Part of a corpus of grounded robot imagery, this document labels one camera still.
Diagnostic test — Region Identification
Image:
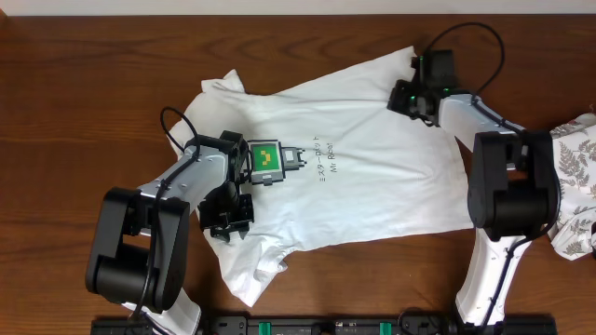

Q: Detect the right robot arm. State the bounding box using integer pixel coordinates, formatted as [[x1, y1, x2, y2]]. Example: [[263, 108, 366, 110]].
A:
[[387, 50, 562, 334]]

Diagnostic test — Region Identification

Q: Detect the fern print fabric container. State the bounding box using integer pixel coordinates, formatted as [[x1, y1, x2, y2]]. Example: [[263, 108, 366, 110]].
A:
[[549, 113, 595, 261]]

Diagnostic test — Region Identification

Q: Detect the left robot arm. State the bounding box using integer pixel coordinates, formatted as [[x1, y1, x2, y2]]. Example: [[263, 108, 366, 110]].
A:
[[85, 131, 254, 334]]

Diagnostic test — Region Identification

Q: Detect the black mounting rail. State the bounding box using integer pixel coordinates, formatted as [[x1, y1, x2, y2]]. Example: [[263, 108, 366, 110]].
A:
[[90, 315, 558, 335]]

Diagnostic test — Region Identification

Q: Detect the white printed t-shirt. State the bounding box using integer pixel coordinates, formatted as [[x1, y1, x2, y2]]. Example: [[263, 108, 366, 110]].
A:
[[171, 47, 471, 306]]

